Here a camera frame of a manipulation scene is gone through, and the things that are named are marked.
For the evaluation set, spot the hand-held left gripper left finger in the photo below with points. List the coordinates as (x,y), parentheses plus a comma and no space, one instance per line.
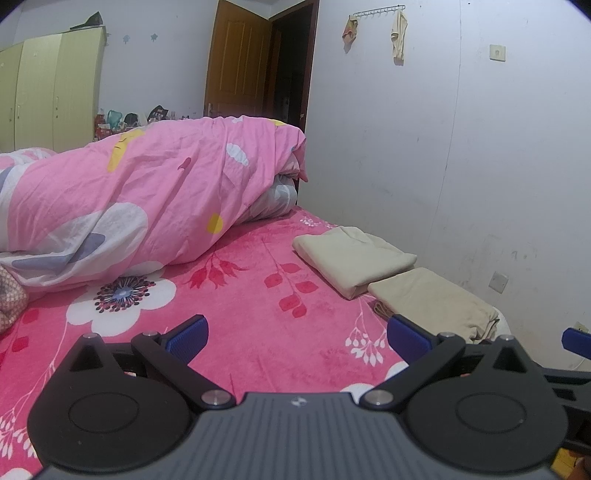
(189,339)

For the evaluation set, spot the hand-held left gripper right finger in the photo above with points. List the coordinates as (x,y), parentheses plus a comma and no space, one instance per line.
(408,334)

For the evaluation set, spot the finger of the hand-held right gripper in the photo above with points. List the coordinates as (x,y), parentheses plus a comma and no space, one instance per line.
(570,381)
(577,341)

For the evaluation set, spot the beige zip jacket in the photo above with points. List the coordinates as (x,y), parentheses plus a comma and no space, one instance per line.
(355,258)

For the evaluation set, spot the folded beige garment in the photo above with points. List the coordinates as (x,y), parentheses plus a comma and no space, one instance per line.
(434,295)

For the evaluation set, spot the pink floral bed blanket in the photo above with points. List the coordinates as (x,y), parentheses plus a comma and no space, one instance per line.
(254,314)

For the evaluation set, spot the pink floral quilt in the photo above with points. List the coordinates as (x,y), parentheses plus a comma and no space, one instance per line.
(138,194)

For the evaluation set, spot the pink checked garment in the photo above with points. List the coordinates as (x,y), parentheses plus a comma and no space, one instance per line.
(11,300)

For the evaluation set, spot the pile of bags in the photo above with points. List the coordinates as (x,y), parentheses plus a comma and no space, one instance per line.
(129,121)

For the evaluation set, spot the pale green wardrobe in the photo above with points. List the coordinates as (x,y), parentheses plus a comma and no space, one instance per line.
(55,87)

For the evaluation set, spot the brown wooden door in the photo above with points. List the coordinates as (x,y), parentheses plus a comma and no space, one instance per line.
(240,55)

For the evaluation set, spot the hanging beige cloth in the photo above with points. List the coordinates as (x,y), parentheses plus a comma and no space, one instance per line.
(398,37)
(350,28)

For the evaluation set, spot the dark item on wardrobe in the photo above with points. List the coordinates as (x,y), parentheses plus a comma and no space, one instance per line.
(90,22)

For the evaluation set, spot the white wall plate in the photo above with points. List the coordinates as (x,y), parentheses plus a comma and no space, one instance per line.
(497,52)

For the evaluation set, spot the metal wall hook rack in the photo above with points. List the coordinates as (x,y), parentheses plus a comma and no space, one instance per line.
(378,10)

